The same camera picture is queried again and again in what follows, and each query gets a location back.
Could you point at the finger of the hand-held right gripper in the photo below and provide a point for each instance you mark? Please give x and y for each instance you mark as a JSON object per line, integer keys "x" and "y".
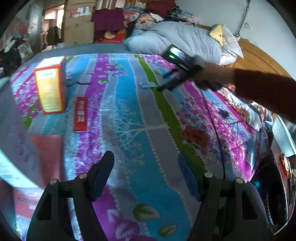
{"x": 171, "y": 73}
{"x": 172, "y": 83}

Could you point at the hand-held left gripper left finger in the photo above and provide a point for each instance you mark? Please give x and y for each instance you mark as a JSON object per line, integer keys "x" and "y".
{"x": 105, "y": 166}

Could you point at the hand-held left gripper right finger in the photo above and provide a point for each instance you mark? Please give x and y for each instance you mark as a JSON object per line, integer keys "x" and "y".
{"x": 187, "y": 176}

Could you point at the dark round bin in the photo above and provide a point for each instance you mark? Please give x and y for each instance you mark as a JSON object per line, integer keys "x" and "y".
{"x": 281, "y": 192}

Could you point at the person's right forearm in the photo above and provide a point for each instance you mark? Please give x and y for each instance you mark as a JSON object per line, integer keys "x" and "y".
{"x": 266, "y": 92}

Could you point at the person's right hand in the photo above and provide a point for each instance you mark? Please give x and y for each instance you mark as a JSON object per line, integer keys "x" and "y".
{"x": 215, "y": 74}

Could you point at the light blue duvet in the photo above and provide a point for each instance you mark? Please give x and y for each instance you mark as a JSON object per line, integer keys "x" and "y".
{"x": 173, "y": 37}

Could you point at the yellow cloth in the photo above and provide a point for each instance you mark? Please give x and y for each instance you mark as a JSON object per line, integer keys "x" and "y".
{"x": 217, "y": 34}

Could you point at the white pillow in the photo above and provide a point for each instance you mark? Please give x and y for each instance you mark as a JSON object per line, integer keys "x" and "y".
{"x": 231, "y": 48}

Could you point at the colourful clothes pile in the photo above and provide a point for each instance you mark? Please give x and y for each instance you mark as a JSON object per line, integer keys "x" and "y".
{"x": 161, "y": 11}

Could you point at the long flat red box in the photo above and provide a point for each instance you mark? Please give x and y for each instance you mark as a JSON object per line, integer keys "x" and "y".
{"x": 81, "y": 113}

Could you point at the dark blue snack packet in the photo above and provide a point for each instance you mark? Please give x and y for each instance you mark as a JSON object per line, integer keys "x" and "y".
{"x": 223, "y": 114}

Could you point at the large flat red box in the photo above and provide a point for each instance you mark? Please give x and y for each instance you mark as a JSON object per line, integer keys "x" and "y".
{"x": 44, "y": 157}

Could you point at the red gift box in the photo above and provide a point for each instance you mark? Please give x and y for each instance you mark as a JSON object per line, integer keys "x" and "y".
{"x": 111, "y": 36}

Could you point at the wooden headboard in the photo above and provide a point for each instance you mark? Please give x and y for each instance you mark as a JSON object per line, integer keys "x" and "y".
{"x": 259, "y": 58}

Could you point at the floral pillow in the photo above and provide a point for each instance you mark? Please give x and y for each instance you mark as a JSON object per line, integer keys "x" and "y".
{"x": 249, "y": 111}

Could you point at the maroon cloth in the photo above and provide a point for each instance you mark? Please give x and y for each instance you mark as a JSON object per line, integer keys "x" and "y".
{"x": 108, "y": 19}

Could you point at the grey numbered paper sheet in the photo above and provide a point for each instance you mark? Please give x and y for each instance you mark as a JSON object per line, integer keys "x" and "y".
{"x": 13, "y": 150}

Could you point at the tall orange red box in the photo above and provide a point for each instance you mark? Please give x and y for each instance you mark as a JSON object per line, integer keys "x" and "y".
{"x": 50, "y": 90}

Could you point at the large cardboard box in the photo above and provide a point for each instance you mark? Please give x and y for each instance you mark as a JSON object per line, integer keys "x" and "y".
{"x": 78, "y": 25}

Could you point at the hanging dark jacket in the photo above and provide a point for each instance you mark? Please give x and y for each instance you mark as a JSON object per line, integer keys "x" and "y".
{"x": 52, "y": 34}

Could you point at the dark clothes pile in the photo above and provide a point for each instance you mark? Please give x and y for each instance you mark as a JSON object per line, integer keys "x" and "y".
{"x": 11, "y": 58}

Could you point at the grey wall conduit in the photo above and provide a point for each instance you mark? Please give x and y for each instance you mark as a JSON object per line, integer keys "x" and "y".
{"x": 244, "y": 18}

